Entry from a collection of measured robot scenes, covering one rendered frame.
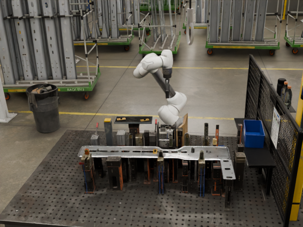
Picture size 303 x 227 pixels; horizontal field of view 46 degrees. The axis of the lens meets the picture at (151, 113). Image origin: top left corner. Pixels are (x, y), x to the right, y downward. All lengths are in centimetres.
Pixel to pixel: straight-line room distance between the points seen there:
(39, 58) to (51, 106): 189
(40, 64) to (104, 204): 485
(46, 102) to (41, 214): 286
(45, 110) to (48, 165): 214
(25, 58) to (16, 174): 314
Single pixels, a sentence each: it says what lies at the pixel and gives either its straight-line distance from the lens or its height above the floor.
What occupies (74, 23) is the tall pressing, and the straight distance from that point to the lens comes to 1099.
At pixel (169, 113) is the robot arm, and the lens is 385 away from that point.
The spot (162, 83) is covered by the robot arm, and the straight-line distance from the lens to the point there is 379.
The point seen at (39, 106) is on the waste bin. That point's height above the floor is 48.
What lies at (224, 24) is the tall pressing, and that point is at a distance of 990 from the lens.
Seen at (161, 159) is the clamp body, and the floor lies 104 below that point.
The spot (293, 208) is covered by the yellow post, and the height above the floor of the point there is 82.
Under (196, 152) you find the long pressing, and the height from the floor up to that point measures 100.
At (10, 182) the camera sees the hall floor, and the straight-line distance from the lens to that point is 501.
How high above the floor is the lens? 268
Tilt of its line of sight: 25 degrees down
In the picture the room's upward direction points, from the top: 2 degrees counter-clockwise
